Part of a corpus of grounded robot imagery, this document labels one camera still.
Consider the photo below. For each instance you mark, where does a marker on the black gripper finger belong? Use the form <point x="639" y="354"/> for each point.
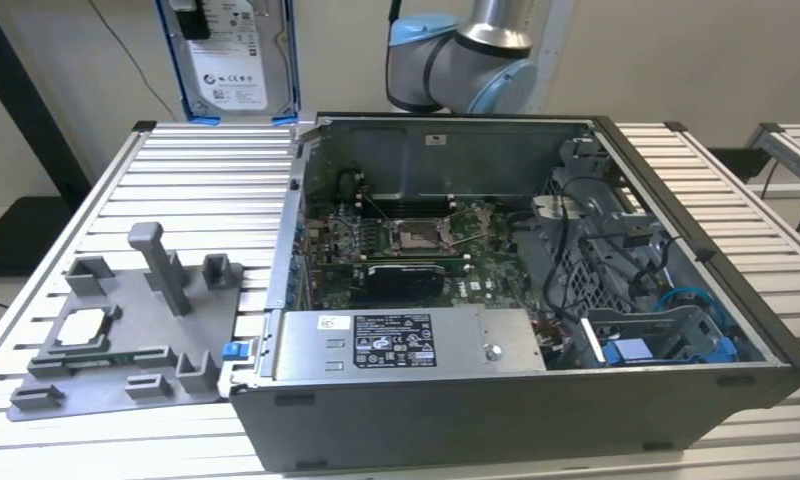
<point x="193" y="22"/>

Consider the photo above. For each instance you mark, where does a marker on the hard disk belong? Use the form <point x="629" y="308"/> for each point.
<point x="236" y="60"/>

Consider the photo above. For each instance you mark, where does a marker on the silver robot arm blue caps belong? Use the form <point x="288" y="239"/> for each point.
<point x="467" y="65"/>

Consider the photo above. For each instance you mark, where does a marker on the grey disk bay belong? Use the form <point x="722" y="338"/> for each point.
<point x="667" y="330"/>

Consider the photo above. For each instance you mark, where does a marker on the black stand with base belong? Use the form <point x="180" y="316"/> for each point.
<point x="20" y="100"/>

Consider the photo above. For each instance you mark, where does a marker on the black RAM slot bank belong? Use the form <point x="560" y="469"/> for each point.
<point x="413" y="256"/>
<point x="407" y="202"/>

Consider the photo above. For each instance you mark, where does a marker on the CPU socket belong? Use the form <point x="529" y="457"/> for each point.
<point x="419" y="234"/>

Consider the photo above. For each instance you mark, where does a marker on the thin metal locking lever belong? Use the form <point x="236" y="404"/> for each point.
<point x="472" y="238"/>

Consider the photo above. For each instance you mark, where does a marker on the black graphics card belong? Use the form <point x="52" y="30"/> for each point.
<point x="405" y="286"/>

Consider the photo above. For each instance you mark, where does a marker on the silver CPU chip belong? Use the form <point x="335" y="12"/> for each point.
<point x="88" y="327"/>

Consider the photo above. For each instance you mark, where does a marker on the grey parts rack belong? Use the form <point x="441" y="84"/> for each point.
<point x="146" y="340"/>

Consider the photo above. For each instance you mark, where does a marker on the blue case latch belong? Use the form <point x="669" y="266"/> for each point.
<point x="234" y="351"/>

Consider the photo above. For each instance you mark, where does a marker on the green motherboard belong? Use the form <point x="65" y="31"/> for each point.
<point x="487" y="280"/>

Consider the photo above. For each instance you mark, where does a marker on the green RAM stick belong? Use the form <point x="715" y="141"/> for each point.
<point x="113" y="358"/>

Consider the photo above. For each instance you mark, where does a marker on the silver power supply unit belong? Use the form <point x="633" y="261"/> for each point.
<point x="407" y="345"/>

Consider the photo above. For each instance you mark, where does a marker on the grey perforated drive cage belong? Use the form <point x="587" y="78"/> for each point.
<point x="593" y="240"/>

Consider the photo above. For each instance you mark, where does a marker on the open dark grey PC case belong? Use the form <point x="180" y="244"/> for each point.
<point x="473" y="425"/>

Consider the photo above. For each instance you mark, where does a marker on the blue carrier in bay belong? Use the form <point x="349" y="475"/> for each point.
<point x="628" y="352"/>

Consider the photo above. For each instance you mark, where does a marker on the slatted metal side table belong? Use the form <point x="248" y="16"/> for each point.
<point x="796" y="150"/>

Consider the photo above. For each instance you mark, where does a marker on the white frame post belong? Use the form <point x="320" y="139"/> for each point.
<point x="553" y="60"/>

